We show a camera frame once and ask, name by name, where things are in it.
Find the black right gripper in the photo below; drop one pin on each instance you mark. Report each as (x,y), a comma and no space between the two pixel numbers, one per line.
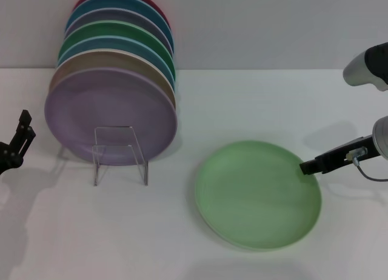
(336,157)

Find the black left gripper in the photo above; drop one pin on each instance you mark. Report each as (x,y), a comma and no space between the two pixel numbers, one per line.
(7,158)

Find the light green plate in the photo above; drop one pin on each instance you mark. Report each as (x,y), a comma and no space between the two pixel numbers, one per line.
(257,195)

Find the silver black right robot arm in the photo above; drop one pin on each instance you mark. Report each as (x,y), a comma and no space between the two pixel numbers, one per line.
(356,71)

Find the purple plate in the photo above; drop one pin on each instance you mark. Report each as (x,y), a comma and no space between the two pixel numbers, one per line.
(106,104)

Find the clear acrylic plate rack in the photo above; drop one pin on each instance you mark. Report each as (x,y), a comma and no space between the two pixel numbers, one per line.
(113,136)

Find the beige plate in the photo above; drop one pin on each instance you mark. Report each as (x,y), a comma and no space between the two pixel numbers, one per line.
(115,60)

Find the dark green plate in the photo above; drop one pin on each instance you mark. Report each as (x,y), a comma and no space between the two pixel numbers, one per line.
(115,30)

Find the teal blue plate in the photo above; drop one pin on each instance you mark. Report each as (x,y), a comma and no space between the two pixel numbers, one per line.
(121,2)

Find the maroon plate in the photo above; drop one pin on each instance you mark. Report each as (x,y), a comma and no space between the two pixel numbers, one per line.
(151,1)

